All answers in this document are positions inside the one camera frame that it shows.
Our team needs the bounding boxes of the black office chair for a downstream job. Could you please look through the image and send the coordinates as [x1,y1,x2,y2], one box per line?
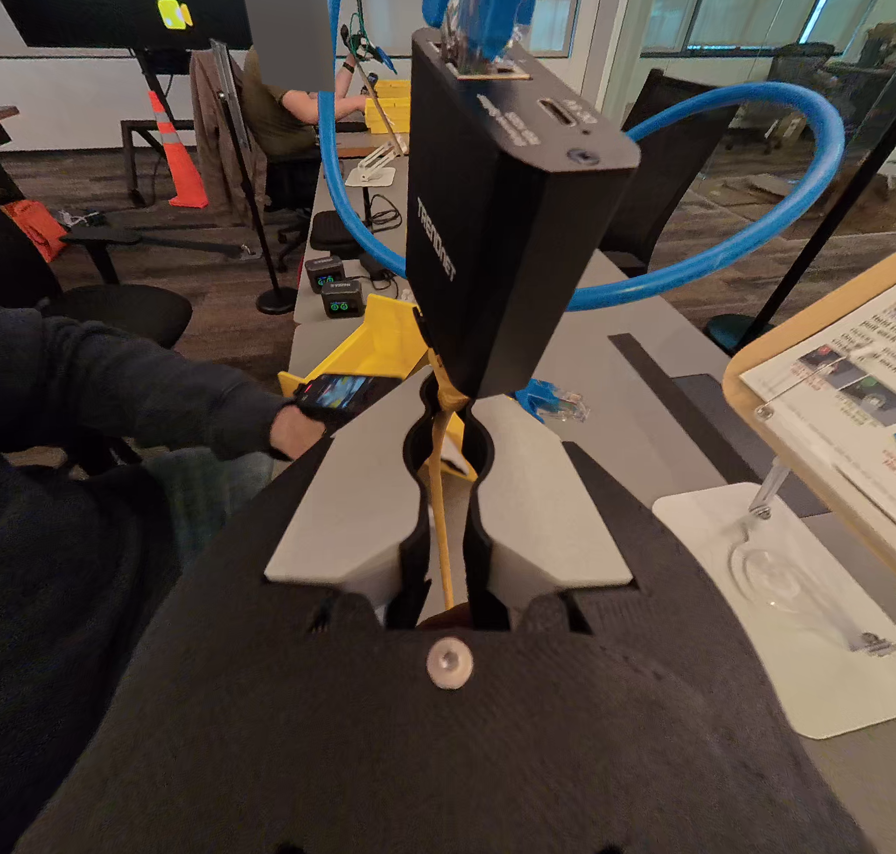
[0,210,194,351]
[601,68,742,277]
[262,147,317,274]

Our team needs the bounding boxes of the small white desk stand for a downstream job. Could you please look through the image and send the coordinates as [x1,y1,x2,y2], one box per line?
[343,141,408,187]

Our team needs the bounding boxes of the stack of yellow bins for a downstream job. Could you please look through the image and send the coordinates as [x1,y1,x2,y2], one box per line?
[364,80,414,135]

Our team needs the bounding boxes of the black stanchion pole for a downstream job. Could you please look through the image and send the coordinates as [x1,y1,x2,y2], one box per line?
[703,122,896,356]
[210,40,300,316]

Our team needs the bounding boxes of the person's blue jeans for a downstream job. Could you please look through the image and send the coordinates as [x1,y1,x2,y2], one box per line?
[143,448,275,568]

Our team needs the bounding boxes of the black network switch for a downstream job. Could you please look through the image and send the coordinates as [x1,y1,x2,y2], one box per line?
[405,26,641,400]

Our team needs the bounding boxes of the person's left forearm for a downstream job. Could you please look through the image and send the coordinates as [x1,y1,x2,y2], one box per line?
[0,306,294,464]

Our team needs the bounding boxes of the orange bag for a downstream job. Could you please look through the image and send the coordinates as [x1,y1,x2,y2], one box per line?
[0,199,69,263]

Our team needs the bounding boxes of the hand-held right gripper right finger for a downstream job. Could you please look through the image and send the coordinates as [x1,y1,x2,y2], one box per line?
[464,394,636,628]

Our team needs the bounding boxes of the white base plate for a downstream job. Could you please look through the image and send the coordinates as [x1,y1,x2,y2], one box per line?
[652,483,896,741]

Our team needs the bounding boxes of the yellow plastic bin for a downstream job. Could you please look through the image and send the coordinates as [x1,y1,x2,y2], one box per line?
[279,294,477,480]

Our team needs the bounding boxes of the printed instruction sheet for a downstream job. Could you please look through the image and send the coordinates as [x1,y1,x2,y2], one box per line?
[741,283,896,526]

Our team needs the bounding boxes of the clear acrylic stand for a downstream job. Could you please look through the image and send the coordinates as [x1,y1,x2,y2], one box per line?
[728,357,896,659]

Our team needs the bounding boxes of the black battery charger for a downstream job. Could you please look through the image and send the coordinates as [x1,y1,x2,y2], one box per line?
[304,255,345,295]
[321,280,365,319]

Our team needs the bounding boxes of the yellow ethernet cable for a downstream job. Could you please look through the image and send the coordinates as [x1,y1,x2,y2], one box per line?
[413,308,484,613]

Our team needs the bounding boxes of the person's left hand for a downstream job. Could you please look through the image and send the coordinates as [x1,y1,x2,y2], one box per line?
[269,404,329,460]

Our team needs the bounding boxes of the orange traffic cone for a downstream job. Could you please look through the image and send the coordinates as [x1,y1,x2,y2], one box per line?
[147,91,210,209]

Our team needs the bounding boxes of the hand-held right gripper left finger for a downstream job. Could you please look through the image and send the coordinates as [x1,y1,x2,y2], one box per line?
[263,369,431,628]

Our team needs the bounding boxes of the brown jacket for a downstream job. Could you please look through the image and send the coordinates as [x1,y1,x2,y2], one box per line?
[190,49,267,200]

